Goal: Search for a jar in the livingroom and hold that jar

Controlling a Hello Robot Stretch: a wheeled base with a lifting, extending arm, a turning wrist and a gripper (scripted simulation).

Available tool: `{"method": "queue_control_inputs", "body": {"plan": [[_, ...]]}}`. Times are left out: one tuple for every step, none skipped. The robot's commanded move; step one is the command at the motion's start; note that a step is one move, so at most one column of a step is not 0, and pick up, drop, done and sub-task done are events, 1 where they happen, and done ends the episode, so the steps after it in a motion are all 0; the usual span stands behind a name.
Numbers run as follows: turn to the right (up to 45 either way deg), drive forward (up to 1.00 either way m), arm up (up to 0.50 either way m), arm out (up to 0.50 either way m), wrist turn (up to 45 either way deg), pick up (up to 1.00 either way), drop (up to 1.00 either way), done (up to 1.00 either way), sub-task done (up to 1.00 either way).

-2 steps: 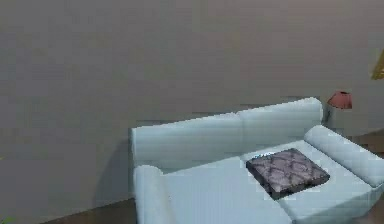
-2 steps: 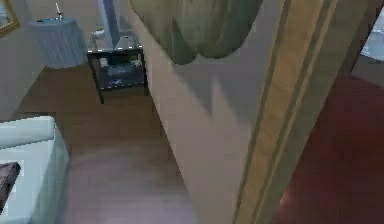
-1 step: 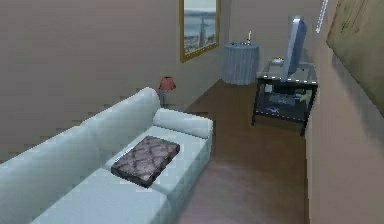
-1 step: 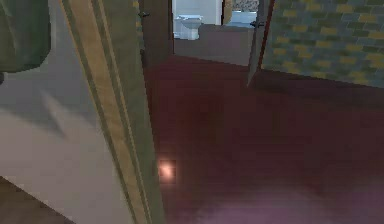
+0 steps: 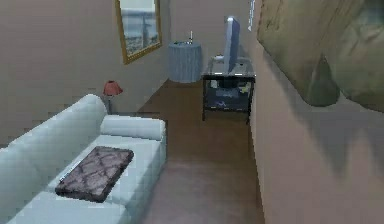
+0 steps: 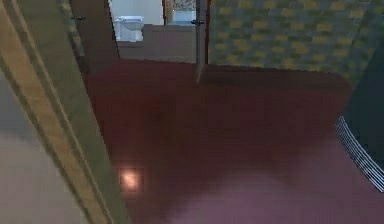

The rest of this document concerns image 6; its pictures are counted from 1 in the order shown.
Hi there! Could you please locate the brown room door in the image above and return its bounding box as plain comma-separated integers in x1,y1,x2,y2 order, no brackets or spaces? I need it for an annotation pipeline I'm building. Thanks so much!
69,0,120,75

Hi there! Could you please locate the grey room door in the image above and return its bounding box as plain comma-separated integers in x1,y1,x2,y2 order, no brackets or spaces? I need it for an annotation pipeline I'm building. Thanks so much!
195,0,210,84

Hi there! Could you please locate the white toilet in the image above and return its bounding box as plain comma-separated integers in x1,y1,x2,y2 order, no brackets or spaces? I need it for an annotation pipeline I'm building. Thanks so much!
113,15,145,43

